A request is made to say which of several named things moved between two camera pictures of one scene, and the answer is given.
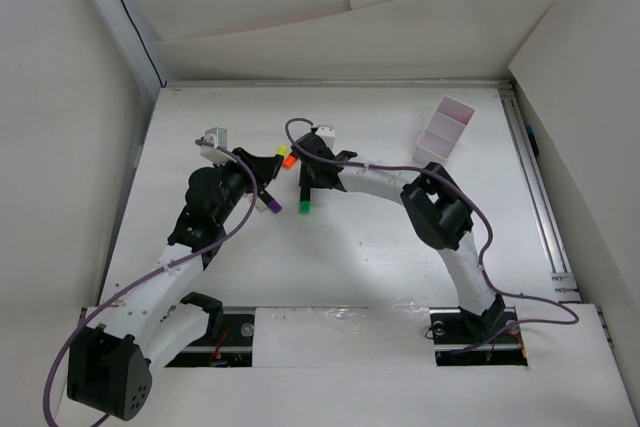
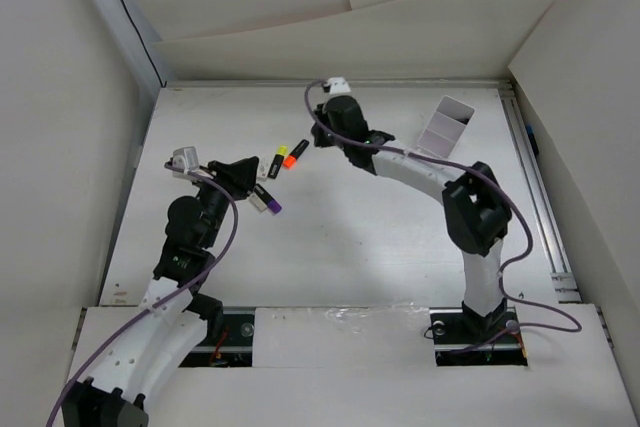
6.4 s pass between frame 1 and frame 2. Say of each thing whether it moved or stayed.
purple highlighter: stayed
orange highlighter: stayed
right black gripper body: moved
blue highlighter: stayed
